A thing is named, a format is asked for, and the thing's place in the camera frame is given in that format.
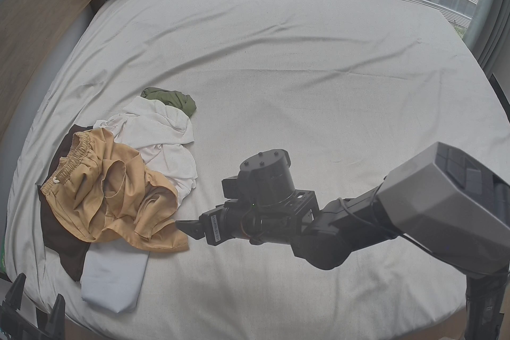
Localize white garment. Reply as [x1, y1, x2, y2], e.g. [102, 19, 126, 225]
[93, 96, 199, 207]

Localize blue-green curtain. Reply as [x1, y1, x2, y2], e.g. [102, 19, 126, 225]
[463, 0, 510, 73]

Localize tan shorts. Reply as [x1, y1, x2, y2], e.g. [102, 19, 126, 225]
[41, 128, 190, 252]

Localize green garment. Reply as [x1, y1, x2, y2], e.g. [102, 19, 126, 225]
[141, 87, 197, 118]

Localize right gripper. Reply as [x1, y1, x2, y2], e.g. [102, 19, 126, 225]
[198, 205, 260, 248]

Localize dark brown garment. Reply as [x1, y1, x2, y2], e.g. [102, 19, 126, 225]
[38, 124, 97, 282]

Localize pale grey garment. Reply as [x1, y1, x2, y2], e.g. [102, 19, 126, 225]
[80, 241, 150, 314]

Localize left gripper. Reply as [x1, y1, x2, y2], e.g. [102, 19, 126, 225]
[0, 273, 67, 340]

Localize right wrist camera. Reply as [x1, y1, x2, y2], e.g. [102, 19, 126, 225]
[221, 175, 256, 207]

